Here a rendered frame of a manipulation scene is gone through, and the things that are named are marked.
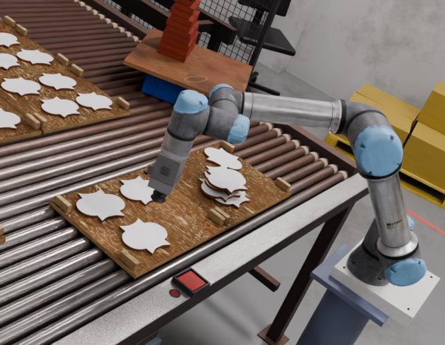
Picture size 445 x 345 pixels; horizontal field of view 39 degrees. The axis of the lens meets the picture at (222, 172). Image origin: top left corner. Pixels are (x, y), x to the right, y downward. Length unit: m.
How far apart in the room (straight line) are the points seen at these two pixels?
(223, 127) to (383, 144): 0.40
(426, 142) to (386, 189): 3.31
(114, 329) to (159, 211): 0.49
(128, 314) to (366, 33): 4.86
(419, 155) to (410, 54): 1.26
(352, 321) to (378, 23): 4.24
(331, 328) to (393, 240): 0.48
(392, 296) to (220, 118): 0.86
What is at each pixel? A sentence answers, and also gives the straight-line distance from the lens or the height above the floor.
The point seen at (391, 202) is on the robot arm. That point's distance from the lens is 1.73.
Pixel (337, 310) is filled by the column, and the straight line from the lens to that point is 2.12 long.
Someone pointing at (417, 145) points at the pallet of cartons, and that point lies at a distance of 5.01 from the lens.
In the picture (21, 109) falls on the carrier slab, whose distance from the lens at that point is 2.22.
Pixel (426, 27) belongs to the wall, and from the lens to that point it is 5.92.
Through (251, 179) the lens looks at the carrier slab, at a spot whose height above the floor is 0.94.
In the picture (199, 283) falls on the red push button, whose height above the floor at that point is 0.93.
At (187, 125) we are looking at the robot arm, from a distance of 1.53.
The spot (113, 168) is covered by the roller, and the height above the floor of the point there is 0.91.
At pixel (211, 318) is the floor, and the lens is 3.03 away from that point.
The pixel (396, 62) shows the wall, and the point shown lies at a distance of 6.02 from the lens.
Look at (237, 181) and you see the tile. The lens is 2.09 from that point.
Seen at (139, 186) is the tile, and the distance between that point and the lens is 1.95.
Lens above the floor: 1.99
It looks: 29 degrees down
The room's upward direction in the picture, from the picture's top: 22 degrees clockwise
